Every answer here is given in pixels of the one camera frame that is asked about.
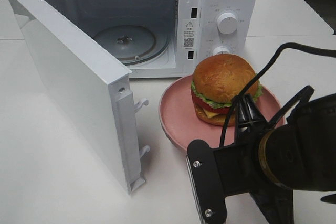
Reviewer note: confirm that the upper white dial knob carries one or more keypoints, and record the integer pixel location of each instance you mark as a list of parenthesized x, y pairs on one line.
[(227, 22)]

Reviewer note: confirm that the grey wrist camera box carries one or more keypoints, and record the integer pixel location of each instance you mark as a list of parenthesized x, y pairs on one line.
[(205, 182)]

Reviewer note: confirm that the white microwave oven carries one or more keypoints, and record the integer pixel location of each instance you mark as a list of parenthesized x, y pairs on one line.
[(190, 25)]

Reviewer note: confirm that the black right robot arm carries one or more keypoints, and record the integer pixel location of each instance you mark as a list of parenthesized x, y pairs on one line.
[(314, 123)]

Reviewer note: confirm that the white dial knob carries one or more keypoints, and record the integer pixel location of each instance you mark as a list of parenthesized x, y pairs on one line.
[(221, 50), (227, 22)]

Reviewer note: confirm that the lower white dial knob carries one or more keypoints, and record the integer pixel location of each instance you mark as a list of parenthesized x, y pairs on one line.
[(221, 50)]

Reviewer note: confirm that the burger with lettuce and cheese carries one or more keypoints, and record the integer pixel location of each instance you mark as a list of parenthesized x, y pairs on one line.
[(215, 82)]

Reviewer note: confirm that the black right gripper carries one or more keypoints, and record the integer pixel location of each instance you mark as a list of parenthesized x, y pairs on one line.
[(261, 161)]

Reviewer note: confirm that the white microwave door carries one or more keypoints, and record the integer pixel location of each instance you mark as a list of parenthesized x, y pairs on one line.
[(90, 85)]

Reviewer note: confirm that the pink round plate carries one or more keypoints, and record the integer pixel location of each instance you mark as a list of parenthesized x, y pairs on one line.
[(181, 125)]

